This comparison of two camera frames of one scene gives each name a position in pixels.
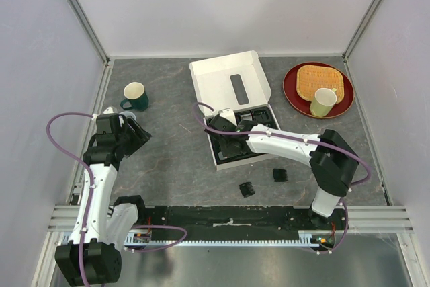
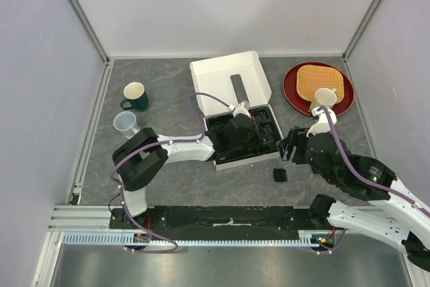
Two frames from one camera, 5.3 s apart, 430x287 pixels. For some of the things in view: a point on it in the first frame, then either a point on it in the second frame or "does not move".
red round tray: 289,86 does not move
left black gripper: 140,136 -> 253,130
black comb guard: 280,175 does not move
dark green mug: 135,93 does not move
